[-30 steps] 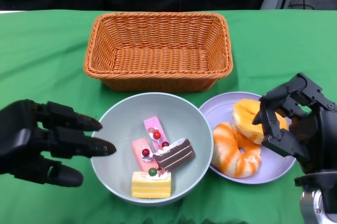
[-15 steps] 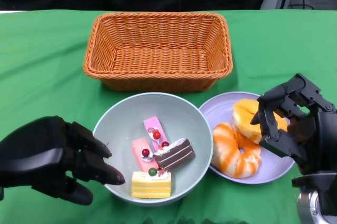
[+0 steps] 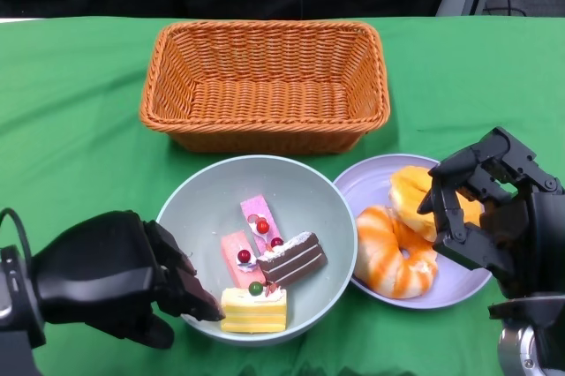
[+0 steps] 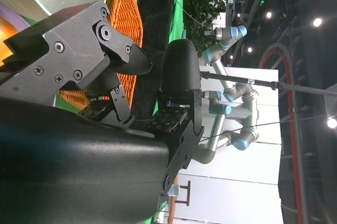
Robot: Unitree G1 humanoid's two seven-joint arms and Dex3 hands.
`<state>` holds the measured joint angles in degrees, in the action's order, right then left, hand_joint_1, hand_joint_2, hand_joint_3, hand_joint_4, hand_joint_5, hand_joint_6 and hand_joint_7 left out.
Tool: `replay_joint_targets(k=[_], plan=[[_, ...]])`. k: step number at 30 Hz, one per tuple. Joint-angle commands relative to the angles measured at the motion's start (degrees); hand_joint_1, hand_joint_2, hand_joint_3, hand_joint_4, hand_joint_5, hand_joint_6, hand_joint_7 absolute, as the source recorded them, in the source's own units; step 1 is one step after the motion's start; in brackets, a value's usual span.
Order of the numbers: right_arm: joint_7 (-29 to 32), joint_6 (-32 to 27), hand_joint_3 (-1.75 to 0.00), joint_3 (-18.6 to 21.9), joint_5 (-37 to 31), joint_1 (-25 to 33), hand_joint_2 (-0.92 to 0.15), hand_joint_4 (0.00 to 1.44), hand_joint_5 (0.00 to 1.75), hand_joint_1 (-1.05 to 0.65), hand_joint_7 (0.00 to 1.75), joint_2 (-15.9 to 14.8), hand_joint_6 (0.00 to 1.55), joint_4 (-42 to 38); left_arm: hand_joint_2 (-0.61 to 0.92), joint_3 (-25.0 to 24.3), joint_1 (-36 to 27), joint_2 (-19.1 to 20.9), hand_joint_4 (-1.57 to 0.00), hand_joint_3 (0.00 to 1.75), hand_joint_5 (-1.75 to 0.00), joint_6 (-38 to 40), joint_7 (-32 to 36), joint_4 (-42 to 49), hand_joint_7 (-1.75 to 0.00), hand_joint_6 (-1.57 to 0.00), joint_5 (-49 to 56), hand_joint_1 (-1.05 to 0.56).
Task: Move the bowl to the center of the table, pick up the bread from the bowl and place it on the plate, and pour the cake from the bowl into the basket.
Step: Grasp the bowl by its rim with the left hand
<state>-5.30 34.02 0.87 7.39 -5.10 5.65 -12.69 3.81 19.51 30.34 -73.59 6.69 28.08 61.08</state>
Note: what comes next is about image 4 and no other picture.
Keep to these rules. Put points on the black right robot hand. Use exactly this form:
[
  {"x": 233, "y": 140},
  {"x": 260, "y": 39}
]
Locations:
[{"x": 79, "y": 161}]

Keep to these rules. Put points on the round striped pumpkin bread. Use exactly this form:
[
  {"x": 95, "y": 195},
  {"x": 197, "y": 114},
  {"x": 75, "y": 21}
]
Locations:
[{"x": 6, "y": 40}]

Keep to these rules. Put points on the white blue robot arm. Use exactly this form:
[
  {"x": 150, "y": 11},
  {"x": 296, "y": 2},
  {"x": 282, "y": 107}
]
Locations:
[
  {"x": 246, "y": 140},
  {"x": 231, "y": 33}
]

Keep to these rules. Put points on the orange wicker basket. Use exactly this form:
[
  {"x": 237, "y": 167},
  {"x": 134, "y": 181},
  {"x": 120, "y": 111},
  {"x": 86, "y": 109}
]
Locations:
[{"x": 126, "y": 13}]

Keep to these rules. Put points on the clear plastic box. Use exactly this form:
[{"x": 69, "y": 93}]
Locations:
[{"x": 173, "y": 190}]

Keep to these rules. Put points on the brown wooden stool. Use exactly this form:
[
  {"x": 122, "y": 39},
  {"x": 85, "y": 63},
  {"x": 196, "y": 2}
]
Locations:
[{"x": 185, "y": 195}]

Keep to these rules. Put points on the black backdrop curtain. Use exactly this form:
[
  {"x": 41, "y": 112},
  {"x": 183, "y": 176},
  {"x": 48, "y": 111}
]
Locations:
[{"x": 152, "y": 24}]

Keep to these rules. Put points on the black boom pole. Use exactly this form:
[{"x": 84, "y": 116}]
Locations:
[{"x": 237, "y": 79}]

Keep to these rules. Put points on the green printed cloth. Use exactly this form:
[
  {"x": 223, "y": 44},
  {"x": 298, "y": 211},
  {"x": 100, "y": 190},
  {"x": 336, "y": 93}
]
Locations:
[{"x": 176, "y": 11}]

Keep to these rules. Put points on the green leafy plant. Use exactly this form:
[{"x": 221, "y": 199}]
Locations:
[{"x": 202, "y": 3}]

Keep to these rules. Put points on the round ceiling light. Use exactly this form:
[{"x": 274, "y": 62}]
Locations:
[
  {"x": 249, "y": 49},
  {"x": 317, "y": 22},
  {"x": 268, "y": 15},
  {"x": 332, "y": 123}
]

